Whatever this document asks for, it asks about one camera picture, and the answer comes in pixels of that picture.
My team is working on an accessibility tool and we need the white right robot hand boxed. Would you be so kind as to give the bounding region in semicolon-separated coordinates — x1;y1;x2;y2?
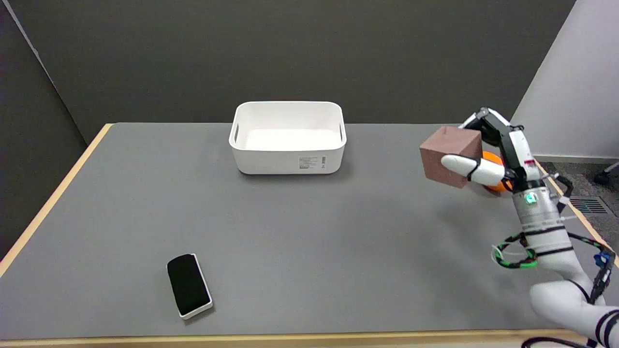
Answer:
441;107;550;193

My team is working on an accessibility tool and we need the brown wooden cube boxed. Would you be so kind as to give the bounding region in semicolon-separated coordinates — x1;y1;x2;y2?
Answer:
419;126;484;189

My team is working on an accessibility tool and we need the white plastic storage box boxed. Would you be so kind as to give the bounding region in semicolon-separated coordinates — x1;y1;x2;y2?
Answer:
228;101;347;175

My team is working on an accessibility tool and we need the orange ball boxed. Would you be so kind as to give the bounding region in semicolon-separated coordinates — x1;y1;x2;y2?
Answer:
482;151;513;193

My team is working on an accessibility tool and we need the floor vent grille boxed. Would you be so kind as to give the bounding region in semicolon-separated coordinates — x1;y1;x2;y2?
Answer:
570;196;611;215

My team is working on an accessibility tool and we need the black chair caster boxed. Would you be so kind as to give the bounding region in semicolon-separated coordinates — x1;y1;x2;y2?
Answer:
593;163;619;187

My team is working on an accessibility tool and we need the black whiteboard eraser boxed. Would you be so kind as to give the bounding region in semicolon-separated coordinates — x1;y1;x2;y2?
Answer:
166;253;213;320

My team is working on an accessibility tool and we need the black and green cable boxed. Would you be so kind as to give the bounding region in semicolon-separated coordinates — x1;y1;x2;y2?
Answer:
492;167;617;305

